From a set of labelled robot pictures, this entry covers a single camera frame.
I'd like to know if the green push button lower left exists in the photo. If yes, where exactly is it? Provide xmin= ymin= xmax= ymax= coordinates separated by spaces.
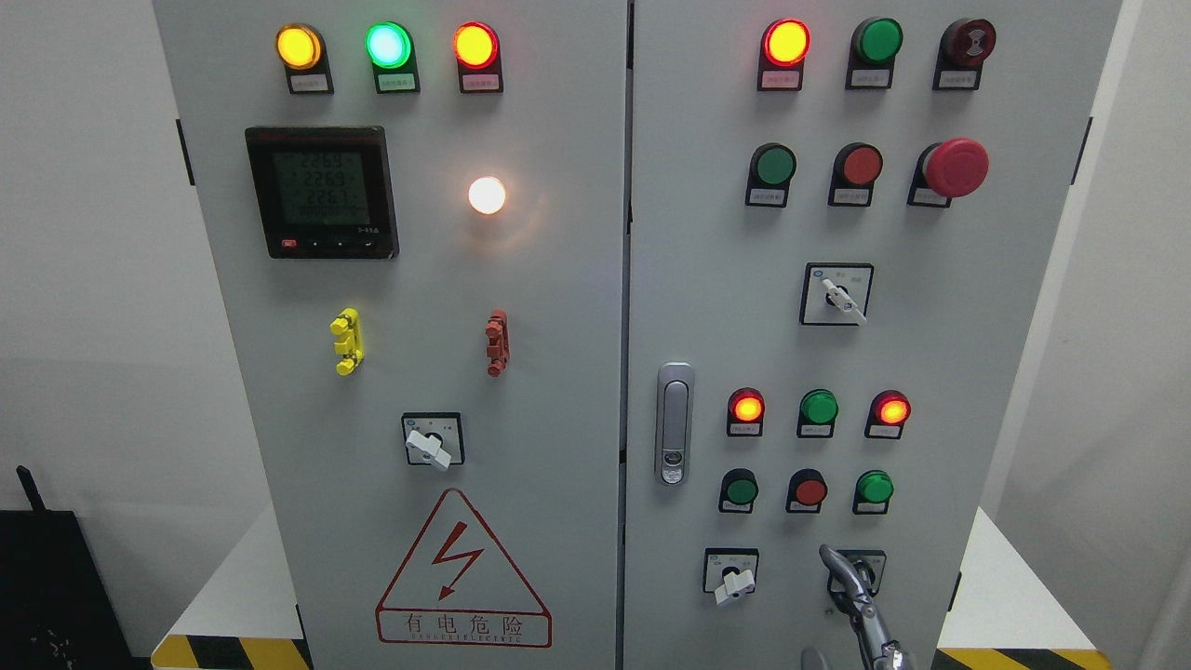
xmin=718 ymin=468 xmax=760 ymax=514

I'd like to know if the green push button upper row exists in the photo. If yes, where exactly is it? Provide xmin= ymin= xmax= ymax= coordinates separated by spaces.
xmin=744 ymin=140 xmax=798 ymax=208

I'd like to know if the red push button lower middle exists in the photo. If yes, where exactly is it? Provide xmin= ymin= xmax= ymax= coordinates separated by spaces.
xmin=785 ymin=468 xmax=828 ymax=514

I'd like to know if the red push button upper row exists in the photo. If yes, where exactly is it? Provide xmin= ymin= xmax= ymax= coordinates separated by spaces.
xmin=828 ymin=140 xmax=884 ymax=208

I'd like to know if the green push button lower right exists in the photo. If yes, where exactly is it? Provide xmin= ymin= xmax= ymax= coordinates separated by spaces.
xmin=852 ymin=468 xmax=894 ymax=515

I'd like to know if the red emergency stop mushroom button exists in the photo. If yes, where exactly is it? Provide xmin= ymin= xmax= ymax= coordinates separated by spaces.
xmin=906 ymin=137 xmax=990 ymax=208

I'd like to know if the red terminal clip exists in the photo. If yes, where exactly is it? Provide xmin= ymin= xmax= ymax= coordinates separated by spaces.
xmin=485 ymin=309 xmax=510 ymax=378

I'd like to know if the red indicator lamp lower left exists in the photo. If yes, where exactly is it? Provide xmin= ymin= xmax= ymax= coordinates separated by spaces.
xmin=727 ymin=387 xmax=766 ymax=437

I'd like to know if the red indicator lamp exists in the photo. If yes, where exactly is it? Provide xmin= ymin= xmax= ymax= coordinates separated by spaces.
xmin=453 ymin=21 xmax=503 ymax=94
xmin=863 ymin=389 xmax=912 ymax=440
xmin=727 ymin=387 xmax=766 ymax=437

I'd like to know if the white glowing indicator lamp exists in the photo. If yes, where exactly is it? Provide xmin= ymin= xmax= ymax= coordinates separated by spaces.
xmin=467 ymin=177 xmax=507 ymax=215

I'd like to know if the grey left cabinet door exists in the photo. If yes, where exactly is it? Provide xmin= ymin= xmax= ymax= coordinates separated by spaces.
xmin=154 ymin=1 xmax=628 ymax=669

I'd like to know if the grey cabinet door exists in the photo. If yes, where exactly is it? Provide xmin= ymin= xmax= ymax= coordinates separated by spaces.
xmin=622 ymin=1 xmax=1120 ymax=669
xmin=154 ymin=1 xmax=628 ymax=669

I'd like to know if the green indicator lamp lower middle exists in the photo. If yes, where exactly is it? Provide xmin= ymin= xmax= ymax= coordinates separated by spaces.
xmin=796 ymin=389 xmax=838 ymax=438

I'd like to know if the green indicator lamp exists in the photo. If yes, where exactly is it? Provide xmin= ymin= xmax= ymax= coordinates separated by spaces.
xmin=796 ymin=389 xmax=838 ymax=438
xmin=364 ymin=21 xmax=420 ymax=94

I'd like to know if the yellow terminal clip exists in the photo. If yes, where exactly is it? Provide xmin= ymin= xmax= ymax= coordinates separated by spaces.
xmin=330 ymin=308 xmax=364 ymax=377

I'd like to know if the grey right cabinet door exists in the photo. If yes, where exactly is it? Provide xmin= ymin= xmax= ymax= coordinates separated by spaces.
xmin=622 ymin=1 xmax=1120 ymax=669

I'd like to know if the red electric hazard warning sticker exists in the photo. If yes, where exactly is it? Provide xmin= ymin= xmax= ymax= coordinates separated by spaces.
xmin=375 ymin=488 xmax=553 ymax=649

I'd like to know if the red indicator lamp lower right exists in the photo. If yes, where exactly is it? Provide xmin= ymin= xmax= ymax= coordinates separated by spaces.
xmin=863 ymin=389 xmax=912 ymax=440

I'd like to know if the black digital power meter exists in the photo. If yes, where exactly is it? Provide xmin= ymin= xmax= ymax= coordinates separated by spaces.
xmin=244 ymin=126 xmax=399 ymax=259

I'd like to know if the red indicator lamp top left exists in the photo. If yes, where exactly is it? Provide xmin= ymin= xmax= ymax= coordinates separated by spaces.
xmin=453 ymin=21 xmax=503 ymax=94

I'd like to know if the red lit lamp top right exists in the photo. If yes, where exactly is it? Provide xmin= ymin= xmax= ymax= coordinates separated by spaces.
xmin=756 ymin=18 xmax=811 ymax=92

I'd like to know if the green indicator lamp top left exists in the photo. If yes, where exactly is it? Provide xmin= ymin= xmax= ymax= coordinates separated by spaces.
xmin=364 ymin=21 xmax=420 ymax=94

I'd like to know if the green lamp top right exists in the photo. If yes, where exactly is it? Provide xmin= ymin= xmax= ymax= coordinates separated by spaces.
xmin=844 ymin=17 xmax=904 ymax=90

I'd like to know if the yellow indicator lamp top left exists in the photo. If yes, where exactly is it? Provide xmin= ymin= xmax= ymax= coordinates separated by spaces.
xmin=274 ymin=24 xmax=333 ymax=95

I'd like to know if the dark red buzzer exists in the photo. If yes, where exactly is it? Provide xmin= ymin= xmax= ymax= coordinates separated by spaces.
xmin=933 ymin=18 xmax=997 ymax=90

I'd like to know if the white platform with hazard stripes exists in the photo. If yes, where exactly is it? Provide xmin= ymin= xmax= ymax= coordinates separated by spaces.
xmin=152 ymin=506 xmax=1111 ymax=669

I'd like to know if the black device with antenna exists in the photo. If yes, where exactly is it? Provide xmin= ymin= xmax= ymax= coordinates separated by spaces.
xmin=1 ymin=467 xmax=136 ymax=669

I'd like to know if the silver door latch handle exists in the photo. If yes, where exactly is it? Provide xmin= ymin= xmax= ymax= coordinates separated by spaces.
xmin=655 ymin=362 xmax=696 ymax=486

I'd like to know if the left door rotary selector switch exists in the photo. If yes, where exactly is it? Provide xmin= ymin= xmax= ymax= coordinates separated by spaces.
xmin=400 ymin=411 xmax=464 ymax=472

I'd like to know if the upper right rotary selector switch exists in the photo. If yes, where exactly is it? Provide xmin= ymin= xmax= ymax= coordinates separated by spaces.
xmin=799 ymin=262 xmax=875 ymax=326

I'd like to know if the lower left rotary selector switch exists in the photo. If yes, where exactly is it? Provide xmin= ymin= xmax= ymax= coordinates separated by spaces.
xmin=703 ymin=547 xmax=760 ymax=608

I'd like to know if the black knob selector switch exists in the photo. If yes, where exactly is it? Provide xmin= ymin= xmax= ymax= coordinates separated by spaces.
xmin=825 ymin=550 xmax=888 ymax=616

